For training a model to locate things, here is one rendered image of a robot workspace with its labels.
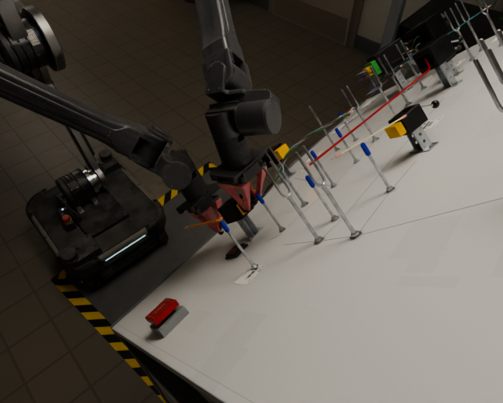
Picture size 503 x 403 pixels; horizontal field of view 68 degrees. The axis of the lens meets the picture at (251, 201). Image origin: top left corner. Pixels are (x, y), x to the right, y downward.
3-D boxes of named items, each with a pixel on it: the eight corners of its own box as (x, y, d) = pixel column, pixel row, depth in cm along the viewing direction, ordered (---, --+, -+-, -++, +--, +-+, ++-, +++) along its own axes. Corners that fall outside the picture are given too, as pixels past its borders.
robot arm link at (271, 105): (234, 83, 71) (207, 62, 63) (290, 74, 65) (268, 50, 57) (229, 145, 69) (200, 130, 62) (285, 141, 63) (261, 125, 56)
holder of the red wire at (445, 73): (485, 61, 86) (464, 19, 84) (452, 89, 82) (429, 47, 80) (465, 69, 91) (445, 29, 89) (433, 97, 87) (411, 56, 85)
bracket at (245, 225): (257, 229, 82) (244, 211, 81) (263, 227, 80) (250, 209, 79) (244, 241, 79) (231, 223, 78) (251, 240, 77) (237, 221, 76)
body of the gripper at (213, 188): (225, 188, 85) (209, 161, 82) (195, 214, 79) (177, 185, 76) (208, 191, 89) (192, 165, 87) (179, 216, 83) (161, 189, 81)
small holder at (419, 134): (461, 123, 61) (441, 86, 60) (425, 154, 60) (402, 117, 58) (441, 128, 66) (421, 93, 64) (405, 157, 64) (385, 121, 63)
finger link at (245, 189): (274, 197, 74) (262, 157, 69) (253, 219, 69) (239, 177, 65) (248, 193, 78) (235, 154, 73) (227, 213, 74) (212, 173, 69)
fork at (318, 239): (319, 245, 54) (265, 165, 52) (311, 245, 56) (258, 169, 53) (326, 236, 55) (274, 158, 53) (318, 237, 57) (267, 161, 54)
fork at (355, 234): (357, 240, 49) (298, 150, 46) (347, 241, 50) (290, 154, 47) (365, 230, 49) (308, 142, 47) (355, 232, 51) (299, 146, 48)
